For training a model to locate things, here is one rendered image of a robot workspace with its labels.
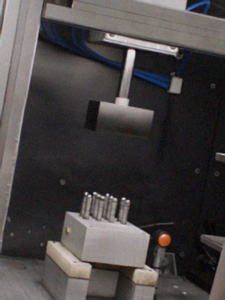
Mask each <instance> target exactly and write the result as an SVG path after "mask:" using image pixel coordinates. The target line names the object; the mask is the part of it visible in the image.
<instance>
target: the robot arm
mask: <svg viewBox="0 0 225 300"><path fill-rule="evenodd" d="M216 160H218V161H222V162H224V163H225V154H219V153H217V154H216ZM200 241H201V242H203V243H204V244H207V245H208V246H211V247H212V248H214V249H215V250H217V251H219V252H220V258H219V262H218V267H217V269H216V274H215V277H214V281H213V287H212V291H211V294H210V298H209V300H225V238H222V237H217V236H208V235H203V234H202V236H201V238H200Z"/></svg>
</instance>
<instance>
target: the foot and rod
mask: <svg viewBox="0 0 225 300"><path fill-rule="evenodd" d="M136 57H137V49H133V48H125V50H124V55H123V62H122V66H121V73H120V77H119V84H118V88H117V95H116V98H115V103H114V104H111V103H108V102H101V101H96V100H89V105H88V112H87V116H86V123H85V129H88V130H90V131H94V132H98V133H110V134H114V135H121V136H126V137H133V138H137V139H144V140H149V136H150V132H151V125H152V122H153V115H154V111H152V110H144V109H140V108H133V107H129V106H128V105H129V97H130V93H131V87H132V83H133V72H134V69H135V61H136Z"/></svg>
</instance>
